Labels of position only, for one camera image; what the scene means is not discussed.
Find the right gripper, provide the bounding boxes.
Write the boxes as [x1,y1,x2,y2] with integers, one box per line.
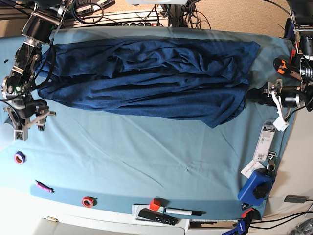
[12,99,48,131]

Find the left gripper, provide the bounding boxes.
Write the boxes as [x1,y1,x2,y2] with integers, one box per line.
[246,86,305,108]

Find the blue t-shirt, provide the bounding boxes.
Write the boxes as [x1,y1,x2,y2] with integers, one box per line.
[38,38,260,128]

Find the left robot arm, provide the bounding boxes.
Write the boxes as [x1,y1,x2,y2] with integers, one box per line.
[246,0,313,112]

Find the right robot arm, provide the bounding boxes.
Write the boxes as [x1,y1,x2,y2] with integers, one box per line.
[1,0,72,135]

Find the orange black clamp lower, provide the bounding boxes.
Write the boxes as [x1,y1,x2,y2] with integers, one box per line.
[273,58,302,81]

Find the orange black clamp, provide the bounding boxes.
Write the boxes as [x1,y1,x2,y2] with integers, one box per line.
[289,49,297,67]
[273,58,302,81]

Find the purple tape roll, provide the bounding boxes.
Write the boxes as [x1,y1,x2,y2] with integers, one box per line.
[14,151,26,165]

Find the orange black clamp upper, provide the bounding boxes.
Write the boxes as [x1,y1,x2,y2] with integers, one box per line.
[289,49,297,67]

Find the grey packaged tool card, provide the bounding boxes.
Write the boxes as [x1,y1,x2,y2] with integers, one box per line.
[253,118,276,162]

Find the pink marker pen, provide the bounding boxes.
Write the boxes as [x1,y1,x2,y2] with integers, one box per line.
[35,180,54,193]

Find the white paper tag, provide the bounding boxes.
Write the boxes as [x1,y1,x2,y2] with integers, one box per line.
[241,160,265,178]

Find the silver carabiner keys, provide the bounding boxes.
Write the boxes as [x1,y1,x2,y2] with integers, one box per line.
[267,151,276,177]

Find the blue box black knob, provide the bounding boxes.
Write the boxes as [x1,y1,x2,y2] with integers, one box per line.
[238,170,275,206]

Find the red tape roll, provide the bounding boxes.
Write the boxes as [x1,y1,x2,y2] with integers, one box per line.
[82,196,97,208]

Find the grey phone on table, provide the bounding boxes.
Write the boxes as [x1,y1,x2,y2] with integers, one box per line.
[284,195,307,204]

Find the orange clamp bottom edge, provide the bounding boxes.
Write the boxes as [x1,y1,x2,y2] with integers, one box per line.
[241,208,255,218]

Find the blue clamp bottom edge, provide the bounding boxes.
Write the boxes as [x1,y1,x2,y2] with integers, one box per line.
[222,220,251,235]

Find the black remote control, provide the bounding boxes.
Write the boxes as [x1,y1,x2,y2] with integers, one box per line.
[138,208,179,226]

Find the red cube block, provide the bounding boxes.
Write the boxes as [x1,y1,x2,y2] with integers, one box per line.
[149,199,161,212]

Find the white black marker pen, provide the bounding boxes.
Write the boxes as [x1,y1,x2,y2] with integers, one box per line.
[164,208,203,216]

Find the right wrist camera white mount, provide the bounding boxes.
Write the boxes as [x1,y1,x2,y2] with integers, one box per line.
[3,104,56,141]

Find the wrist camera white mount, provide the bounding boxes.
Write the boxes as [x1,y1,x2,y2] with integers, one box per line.
[3,104,56,141]
[263,79,289,132]

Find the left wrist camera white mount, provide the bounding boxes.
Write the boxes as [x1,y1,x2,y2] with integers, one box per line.
[263,79,289,132]

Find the white power strip red switch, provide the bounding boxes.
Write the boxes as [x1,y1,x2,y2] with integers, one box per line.
[122,22,160,27]

